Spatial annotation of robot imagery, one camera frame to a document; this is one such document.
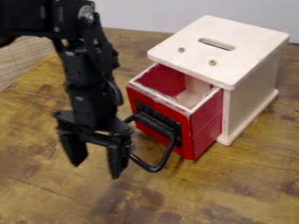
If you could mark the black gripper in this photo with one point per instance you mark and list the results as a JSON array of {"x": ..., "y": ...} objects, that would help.
[{"x": 92, "y": 121}]

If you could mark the black metal drawer handle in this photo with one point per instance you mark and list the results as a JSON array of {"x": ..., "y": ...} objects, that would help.
[{"x": 164, "y": 130}]

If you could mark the red wooden drawer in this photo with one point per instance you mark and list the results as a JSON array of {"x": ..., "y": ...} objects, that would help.
[{"x": 170, "y": 95}]

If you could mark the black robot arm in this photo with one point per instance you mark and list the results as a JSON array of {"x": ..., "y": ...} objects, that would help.
[{"x": 70, "y": 23}]

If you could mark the white wooden box cabinet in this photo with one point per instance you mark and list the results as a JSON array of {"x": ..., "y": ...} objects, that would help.
[{"x": 236, "y": 56}]

